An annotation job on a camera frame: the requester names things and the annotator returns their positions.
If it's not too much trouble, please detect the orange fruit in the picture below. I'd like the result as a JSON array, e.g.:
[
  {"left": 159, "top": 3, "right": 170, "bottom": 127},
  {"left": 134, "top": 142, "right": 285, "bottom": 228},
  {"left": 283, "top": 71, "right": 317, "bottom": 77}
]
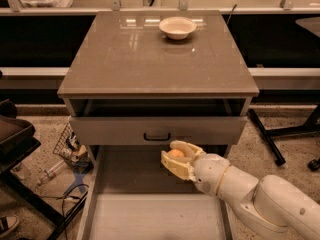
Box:
[{"left": 168, "top": 149, "right": 184, "bottom": 158}]

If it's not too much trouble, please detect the grey upper drawer front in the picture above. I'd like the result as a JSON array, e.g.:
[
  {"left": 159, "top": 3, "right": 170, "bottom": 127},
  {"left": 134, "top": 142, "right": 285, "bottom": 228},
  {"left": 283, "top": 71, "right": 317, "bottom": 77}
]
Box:
[{"left": 70, "top": 117, "right": 246, "bottom": 145}]

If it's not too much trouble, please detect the black drawer handle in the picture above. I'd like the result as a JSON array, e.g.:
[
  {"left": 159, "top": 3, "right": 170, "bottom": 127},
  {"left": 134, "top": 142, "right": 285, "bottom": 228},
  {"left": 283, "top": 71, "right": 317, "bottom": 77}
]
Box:
[{"left": 143, "top": 133, "right": 171, "bottom": 142}]

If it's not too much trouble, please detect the open grey middle drawer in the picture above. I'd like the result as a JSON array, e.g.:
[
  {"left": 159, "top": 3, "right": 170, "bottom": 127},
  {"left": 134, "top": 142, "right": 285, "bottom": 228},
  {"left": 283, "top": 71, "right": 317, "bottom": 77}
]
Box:
[{"left": 77, "top": 146, "right": 237, "bottom": 240}]

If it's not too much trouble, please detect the black chair base leg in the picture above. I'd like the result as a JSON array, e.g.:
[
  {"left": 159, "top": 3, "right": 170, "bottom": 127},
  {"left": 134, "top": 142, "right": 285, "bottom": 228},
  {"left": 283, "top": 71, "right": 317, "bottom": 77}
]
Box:
[{"left": 249, "top": 105, "right": 320, "bottom": 166}]

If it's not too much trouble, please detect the white paper bowl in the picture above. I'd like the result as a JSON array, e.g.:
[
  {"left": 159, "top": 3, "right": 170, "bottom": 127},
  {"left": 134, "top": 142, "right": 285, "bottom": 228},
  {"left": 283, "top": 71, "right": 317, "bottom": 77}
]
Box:
[{"left": 159, "top": 17, "right": 197, "bottom": 40}]

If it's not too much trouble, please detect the wire mesh basket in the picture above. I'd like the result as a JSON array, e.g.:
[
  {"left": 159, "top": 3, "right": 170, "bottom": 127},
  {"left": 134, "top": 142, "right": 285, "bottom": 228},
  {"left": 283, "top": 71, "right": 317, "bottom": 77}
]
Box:
[{"left": 53, "top": 123, "right": 92, "bottom": 168}]

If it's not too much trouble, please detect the clear plastic bottle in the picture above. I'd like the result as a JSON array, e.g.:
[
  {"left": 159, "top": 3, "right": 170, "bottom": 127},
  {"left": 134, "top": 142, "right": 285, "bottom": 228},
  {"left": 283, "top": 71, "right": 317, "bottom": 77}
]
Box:
[{"left": 37, "top": 160, "right": 67, "bottom": 186}]

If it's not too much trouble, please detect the black floor cable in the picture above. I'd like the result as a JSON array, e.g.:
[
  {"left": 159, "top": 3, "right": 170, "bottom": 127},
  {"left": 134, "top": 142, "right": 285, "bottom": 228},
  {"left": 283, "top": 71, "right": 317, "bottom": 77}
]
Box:
[{"left": 37, "top": 183, "right": 90, "bottom": 240}]

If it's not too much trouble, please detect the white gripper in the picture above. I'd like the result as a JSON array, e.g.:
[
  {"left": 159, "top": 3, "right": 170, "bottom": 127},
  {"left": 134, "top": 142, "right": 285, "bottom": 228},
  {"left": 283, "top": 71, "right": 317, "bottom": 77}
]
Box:
[{"left": 161, "top": 140, "right": 230, "bottom": 196}]

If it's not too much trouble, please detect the sneaker shoe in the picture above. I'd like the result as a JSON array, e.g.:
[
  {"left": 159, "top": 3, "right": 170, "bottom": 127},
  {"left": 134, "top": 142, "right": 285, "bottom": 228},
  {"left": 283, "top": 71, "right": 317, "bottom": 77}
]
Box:
[{"left": 0, "top": 216, "right": 20, "bottom": 238}]

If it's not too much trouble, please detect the black caster wheel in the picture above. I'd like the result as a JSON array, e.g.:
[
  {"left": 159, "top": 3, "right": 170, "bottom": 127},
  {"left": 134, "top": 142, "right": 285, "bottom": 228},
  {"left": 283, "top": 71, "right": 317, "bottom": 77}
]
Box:
[{"left": 308, "top": 159, "right": 320, "bottom": 171}]

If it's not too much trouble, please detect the grey drawer cabinet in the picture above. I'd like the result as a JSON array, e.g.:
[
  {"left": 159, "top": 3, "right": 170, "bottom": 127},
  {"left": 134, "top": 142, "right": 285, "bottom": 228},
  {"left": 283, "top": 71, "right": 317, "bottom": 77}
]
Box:
[{"left": 58, "top": 11, "right": 259, "bottom": 155}]

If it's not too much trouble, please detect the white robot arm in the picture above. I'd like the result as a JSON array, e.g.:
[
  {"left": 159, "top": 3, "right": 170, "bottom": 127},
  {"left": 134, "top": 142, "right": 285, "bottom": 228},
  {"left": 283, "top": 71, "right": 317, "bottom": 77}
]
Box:
[{"left": 161, "top": 141, "right": 320, "bottom": 240}]

